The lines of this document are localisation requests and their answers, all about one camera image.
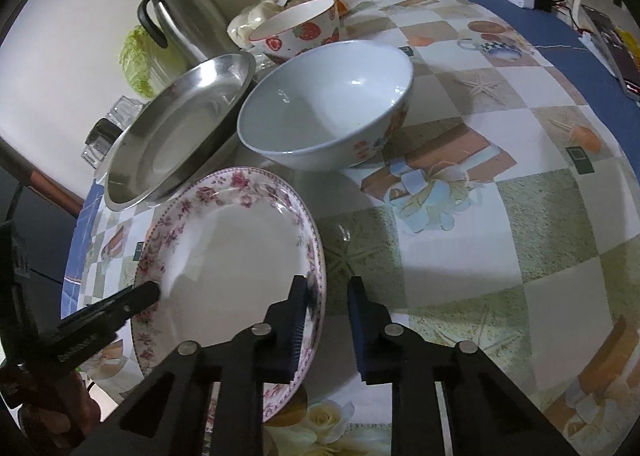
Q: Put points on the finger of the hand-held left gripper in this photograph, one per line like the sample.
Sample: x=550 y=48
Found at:
x=135 y=300

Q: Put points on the dark booklet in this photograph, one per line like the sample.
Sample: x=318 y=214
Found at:
x=612 y=46

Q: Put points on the large white bowl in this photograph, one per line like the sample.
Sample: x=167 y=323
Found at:
x=325 y=101

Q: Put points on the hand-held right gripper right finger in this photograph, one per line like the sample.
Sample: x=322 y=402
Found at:
x=357 y=336

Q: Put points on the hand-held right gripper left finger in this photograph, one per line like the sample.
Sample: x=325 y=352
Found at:
x=299 y=316

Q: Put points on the bag of white buns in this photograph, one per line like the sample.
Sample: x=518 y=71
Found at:
x=245 y=21

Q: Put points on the orange snack packet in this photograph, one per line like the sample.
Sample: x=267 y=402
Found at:
x=341 y=3

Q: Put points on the floral rimmed ceramic plate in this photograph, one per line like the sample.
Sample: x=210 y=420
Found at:
x=225 y=246

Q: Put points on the person's left hand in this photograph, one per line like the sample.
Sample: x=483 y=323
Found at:
x=65 y=406

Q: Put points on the wooden trim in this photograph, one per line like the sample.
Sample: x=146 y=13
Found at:
x=50 y=186

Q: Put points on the strawberry print bowl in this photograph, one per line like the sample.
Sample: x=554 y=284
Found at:
x=300 y=33

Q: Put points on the checked printed tablecloth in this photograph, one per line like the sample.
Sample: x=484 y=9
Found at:
x=450 y=236

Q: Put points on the metal basin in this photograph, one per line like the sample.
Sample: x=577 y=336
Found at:
x=170 y=146

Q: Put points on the napa cabbage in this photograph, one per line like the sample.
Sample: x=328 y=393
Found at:
x=135 y=61

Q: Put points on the stainless steel thermos jug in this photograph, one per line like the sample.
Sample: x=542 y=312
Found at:
x=185 y=21

